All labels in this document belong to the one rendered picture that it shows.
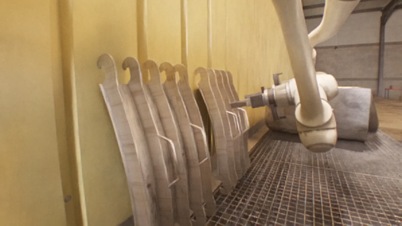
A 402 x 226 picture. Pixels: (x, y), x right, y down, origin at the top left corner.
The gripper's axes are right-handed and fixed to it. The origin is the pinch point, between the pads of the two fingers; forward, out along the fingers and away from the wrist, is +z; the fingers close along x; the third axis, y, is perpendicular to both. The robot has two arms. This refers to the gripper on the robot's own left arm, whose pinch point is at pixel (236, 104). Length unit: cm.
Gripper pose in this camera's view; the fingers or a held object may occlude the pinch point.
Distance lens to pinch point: 86.8
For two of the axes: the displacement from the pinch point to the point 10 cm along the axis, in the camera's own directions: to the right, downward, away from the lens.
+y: -2.1, -9.8, 0.3
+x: -4.9, 0.8, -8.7
